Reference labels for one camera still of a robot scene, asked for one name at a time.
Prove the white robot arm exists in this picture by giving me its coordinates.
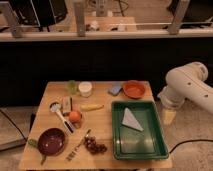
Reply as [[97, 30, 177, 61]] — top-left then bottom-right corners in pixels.
[[157, 62, 213, 125]]

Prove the white paper cup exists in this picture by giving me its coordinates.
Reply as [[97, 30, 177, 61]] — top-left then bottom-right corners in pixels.
[[78, 81, 92, 97]]

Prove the green plastic cup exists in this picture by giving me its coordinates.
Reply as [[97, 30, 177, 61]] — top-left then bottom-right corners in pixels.
[[67, 80, 77, 94]]

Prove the blue sponge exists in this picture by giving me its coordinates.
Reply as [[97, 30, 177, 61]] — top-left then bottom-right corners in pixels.
[[108, 82, 122, 96]]

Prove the orange bowl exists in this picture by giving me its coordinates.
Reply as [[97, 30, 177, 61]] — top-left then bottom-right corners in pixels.
[[122, 80, 145, 99]]

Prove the yellow banana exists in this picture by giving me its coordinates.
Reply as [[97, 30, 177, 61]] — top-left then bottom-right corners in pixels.
[[80, 104, 104, 111]]

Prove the grey folded cloth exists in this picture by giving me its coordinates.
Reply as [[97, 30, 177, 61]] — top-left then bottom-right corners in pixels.
[[122, 108, 143, 131]]

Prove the orange fruit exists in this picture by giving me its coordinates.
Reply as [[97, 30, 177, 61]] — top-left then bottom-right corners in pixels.
[[69, 111, 81, 123]]

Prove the green plastic tray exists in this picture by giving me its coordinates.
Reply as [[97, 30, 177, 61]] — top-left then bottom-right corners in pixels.
[[111, 101, 169, 160]]

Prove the metal fork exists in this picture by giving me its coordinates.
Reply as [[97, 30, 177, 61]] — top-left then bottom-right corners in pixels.
[[66, 129, 91, 161]]

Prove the dark red bowl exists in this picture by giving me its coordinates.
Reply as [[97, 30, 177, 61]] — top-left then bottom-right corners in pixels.
[[38, 128, 67, 156]]

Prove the green leafy vegetable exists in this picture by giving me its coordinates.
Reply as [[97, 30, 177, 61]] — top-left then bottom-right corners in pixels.
[[27, 139, 46, 165]]

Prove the white handled brush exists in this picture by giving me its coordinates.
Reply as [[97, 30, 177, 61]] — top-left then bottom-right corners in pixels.
[[50, 102, 74, 133]]

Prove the black floor cable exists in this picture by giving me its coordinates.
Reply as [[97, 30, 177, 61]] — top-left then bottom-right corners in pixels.
[[168, 138, 213, 155]]

